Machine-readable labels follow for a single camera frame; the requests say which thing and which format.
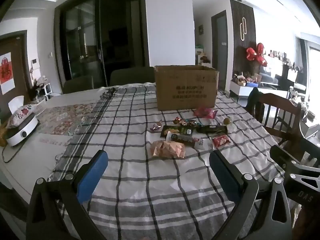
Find small red snack packet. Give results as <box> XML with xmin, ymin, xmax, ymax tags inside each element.
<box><xmin>212</xmin><ymin>134</ymin><xmax>231</xmax><ymax>148</ymax></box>

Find dark glass sliding door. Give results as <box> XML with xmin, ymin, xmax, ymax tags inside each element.
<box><xmin>55</xmin><ymin>0</ymin><xmax>150</xmax><ymax>88</ymax></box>

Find small white snack packet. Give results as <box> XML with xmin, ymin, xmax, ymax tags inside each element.
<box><xmin>194</xmin><ymin>137</ymin><xmax>208</xmax><ymax>148</ymax></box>

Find pink snack packet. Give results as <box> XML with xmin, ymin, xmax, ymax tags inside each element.
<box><xmin>194</xmin><ymin>107</ymin><xmax>218</xmax><ymax>119</ymax></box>

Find griddle power cable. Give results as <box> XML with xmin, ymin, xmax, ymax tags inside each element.
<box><xmin>2</xmin><ymin>144</ymin><xmax>23</xmax><ymax>163</ymax></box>

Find orange snack bag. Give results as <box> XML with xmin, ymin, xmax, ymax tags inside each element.
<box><xmin>150</xmin><ymin>140</ymin><xmax>187</xmax><ymax>158</ymax></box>

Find plaid tablecloth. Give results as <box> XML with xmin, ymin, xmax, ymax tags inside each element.
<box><xmin>47</xmin><ymin>82</ymin><xmax>300</xmax><ymax>240</ymax></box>

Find brown cardboard box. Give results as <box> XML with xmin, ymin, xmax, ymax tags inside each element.
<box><xmin>154</xmin><ymin>65</ymin><xmax>220</xmax><ymax>111</ymax></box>

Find red foil balloons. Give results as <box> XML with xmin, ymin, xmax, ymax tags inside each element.
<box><xmin>246</xmin><ymin>43</ymin><xmax>268</xmax><ymax>67</ymax></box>

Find cluster of candies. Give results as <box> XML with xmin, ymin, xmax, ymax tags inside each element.
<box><xmin>174</xmin><ymin>116</ymin><xmax>200</xmax><ymax>127</ymax></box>

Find brown wooden door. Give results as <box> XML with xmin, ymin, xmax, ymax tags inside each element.
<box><xmin>0</xmin><ymin>30</ymin><xmax>33</xmax><ymax>120</ymax></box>

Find grey hallway door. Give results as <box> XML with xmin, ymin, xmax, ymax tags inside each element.
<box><xmin>211</xmin><ymin>10</ymin><xmax>229</xmax><ymax>90</ymax></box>

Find brown wooden chair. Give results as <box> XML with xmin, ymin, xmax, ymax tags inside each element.
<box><xmin>246</xmin><ymin>92</ymin><xmax>320</xmax><ymax>162</ymax></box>

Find long dark green snack packet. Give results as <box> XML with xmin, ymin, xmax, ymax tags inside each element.
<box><xmin>196</xmin><ymin>124</ymin><xmax>228</xmax><ymax>134</ymax></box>

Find floral cloth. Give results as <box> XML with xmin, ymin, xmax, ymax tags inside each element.
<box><xmin>35</xmin><ymin>102</ymin><xmax>100</xmax><ymax>137</ymax></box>

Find dark brown snack packet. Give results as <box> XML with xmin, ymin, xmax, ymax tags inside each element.
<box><xmin>166</xmin><ymin>133</ymin><xmax>200</xmax><ymax>147</ymax></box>

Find green cloth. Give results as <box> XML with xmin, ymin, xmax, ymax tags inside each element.
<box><xmin>246</xmin><ymin>87</ymin><xmax>260</xmax><ymax>110</ymax></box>

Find floral pillow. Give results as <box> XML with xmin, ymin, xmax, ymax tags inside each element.
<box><xmin>7</xmin><ymin>104</ymin><xmax>38</xmax><ymax>128</ymax></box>

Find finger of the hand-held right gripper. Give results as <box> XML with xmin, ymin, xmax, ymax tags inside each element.
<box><xmin>269</xmin><ymin>144</ymin><xmax>320</xmax><ymax>174</ymax></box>

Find white wire basket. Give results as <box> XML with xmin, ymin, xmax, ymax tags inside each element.
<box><xmin>35</xmin><ymin>97</ymin><xmax>48</xmax><ymax>115</ymax></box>

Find white hallway shelf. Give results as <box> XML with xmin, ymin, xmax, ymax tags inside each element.
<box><xmin>197</xmin><ymin>52</ymin><xmax>212</xmax><ymax>67</ymax></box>

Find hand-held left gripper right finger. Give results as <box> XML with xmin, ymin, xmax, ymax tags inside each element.
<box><xmin>209</xmin><ymin>150</ymin><xmax>292</xmax><ymax>240</ymax></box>

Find white tv cabinet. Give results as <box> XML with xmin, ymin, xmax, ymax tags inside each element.
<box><xmin>230</xmin><ymin>80</ymin><xmax>265</xmax><ymax>98</ymax></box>

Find red paper door poster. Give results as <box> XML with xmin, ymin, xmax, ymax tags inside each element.
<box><xmin>0</xmin><ymin>52</ymin><xmax>15</xmax><ymax>95</ymax></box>

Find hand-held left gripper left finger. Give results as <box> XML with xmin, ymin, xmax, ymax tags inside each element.
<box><xmin>26</xmin><ymin>150</ymin><xmax>109</xmax><ymax>240</ymax></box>

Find green and yellow snack packet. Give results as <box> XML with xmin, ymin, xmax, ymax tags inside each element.
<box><xmin>160</xmin><ymin>125</ymin><xmax>194</xmax><ymax>138</ymax></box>

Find dark upholstered chair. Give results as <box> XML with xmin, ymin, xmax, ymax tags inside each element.
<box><xmin>110</xmin><ymin>67</ymin><xmax>155</xmax><ymax>87</ymax></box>
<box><xmin>62</xmin><ymin>75</ymin><xmax>94</xmax><ymax>94</ymax></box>

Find gold wall ornament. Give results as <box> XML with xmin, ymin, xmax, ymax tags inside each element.
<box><xmin>239</xmin><ymin>17</ymin><xmax>248</xmax><ymax>41</ymax></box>

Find white low shelf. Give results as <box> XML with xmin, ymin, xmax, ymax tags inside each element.
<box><xmin>37</xmin><ymin>84</ymin><xmax>53</xmax><ymax>98</ymax></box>

